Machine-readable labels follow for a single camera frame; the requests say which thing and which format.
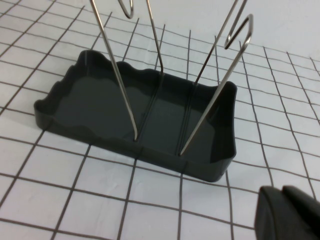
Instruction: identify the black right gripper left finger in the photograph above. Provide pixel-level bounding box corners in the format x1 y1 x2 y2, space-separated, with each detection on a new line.
253 185 295 240

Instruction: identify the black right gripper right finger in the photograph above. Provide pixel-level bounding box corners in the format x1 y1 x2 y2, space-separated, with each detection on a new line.
282 185 320 240

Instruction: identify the dark grey tray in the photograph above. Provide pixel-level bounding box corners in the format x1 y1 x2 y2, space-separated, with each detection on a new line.
33 0 254 184

